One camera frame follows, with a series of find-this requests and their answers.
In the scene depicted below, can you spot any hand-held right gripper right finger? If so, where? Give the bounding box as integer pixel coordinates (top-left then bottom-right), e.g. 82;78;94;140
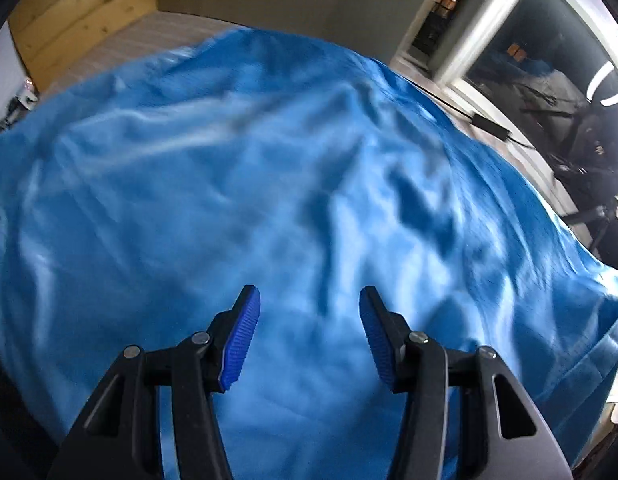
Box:
359;285;574;480

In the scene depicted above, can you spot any blue garment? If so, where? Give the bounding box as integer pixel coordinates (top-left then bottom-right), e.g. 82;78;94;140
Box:
0;27;618;480

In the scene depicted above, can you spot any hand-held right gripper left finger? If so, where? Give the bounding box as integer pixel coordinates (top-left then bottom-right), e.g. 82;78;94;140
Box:
49;285;262;480

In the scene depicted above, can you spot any black power cable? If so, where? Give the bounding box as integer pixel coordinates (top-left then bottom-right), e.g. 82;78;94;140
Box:
419;87;534;148

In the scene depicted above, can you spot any pine wood board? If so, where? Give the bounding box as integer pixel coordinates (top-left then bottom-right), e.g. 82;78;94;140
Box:
9;0;160;92

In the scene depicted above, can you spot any black power adapter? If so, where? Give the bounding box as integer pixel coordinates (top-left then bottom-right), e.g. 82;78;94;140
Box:
471;115;513;137

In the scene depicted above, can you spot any white power strip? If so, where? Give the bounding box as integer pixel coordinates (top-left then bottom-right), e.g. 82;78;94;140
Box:
9;80;40;122

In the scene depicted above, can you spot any white window frame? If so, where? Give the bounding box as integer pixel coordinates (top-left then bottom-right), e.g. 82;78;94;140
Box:
394;0;618;161

